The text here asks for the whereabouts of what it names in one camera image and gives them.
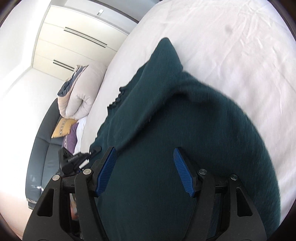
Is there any folded beige duvet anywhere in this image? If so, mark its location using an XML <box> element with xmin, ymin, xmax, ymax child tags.
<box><xmin>57</xmin><ymin>62</ymin><xmax>108</xmax><ymax>118</ymax></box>

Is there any cream wardrobe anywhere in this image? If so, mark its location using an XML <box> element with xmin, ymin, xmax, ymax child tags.
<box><xmin>31</xmin><ymin>5</ymin><xmax>139</xmax><ymax>70</ymax></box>

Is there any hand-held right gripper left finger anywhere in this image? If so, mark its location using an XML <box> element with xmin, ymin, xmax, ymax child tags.
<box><xmin>22</xmin><ymin>146</ymin><xmax>118</xmax><ymax>241</ymax></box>

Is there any purple patterned pillow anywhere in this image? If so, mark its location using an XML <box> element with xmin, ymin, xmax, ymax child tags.
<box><xmin>62</xmin><ymin>123</ymin><xmax>80</xmax><ymax>153</ymax></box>

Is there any yellow patterned pillow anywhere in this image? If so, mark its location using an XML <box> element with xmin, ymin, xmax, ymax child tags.
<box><xmin>51</xmin><ymin>118</ymin><xmax>78</xmax><ymax>139</ymax></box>

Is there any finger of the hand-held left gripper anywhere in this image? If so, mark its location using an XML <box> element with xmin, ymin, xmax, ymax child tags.
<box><xmin>89</xmin><ymin>146</ymin><xmax>102</xmax><ymax>158</ymax></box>

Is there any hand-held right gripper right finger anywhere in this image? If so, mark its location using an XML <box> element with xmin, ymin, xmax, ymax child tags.
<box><xmin>173</xmin><ymin>147</ymin><xmax>269</xmax><ymax>241</ymax></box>

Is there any dark green knit sweater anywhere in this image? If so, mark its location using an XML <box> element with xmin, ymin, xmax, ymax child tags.
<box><xmin>89</xmin><ymin>37</ymin><xmax>281</xmax><ymax>241</ymax></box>

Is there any grey padded headboard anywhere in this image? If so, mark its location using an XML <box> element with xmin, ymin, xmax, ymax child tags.
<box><xmin>25</xmin><ymin>97</ymin><xmax>67</xmax><ymax>204</ymax></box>

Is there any white pillow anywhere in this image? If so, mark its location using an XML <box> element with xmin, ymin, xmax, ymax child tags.
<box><xmin>74</xmin><ymin>116</ymin><xmax>88</xmax><ymax>153</ymax></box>

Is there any bed with white sheet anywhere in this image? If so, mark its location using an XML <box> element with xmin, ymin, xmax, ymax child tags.
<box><xmin>74</xmin><ymin>0</ymin><xmax>296</xmax><ymax>232</ymax></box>

